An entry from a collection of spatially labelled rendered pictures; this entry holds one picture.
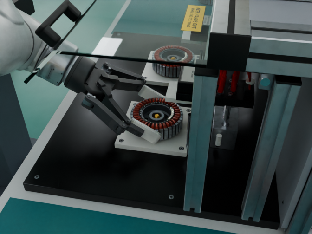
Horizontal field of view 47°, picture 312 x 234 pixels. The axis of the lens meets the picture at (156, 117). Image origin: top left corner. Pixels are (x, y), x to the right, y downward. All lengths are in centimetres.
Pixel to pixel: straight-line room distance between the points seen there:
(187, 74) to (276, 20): 28
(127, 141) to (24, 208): 23
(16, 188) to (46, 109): 146
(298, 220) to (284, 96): 23
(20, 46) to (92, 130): 29
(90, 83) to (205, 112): 31
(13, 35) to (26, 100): 173
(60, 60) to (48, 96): 158
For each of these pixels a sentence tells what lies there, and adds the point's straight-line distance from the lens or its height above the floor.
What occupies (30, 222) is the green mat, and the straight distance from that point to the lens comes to 70.
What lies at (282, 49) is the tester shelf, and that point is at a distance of 42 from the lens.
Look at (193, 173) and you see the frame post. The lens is 59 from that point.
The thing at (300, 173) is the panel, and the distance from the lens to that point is 57.
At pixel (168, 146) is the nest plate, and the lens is 74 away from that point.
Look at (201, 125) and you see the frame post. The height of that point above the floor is 96.
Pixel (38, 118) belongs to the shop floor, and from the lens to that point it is 214.
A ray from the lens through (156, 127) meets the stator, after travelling 73.
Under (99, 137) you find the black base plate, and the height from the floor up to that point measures 77.
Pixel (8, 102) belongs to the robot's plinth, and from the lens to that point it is 156.
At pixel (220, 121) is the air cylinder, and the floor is 82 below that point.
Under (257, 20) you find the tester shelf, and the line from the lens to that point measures 45.
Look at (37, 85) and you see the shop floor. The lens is 242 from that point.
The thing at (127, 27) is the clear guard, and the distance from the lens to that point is 54.
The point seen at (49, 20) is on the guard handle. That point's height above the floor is 106.
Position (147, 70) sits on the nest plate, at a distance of 97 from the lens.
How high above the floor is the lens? 130
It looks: 39 degrees down
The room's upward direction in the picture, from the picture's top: straight up
